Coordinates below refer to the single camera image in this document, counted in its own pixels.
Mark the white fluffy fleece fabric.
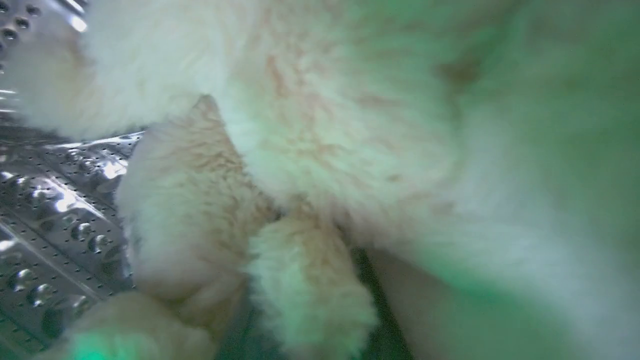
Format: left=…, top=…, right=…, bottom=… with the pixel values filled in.
left=5, top=0, right=640, bottom=360

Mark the stainless steel washing machine drum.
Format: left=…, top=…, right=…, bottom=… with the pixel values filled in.
left=0, top=0, right=147, bottom=358

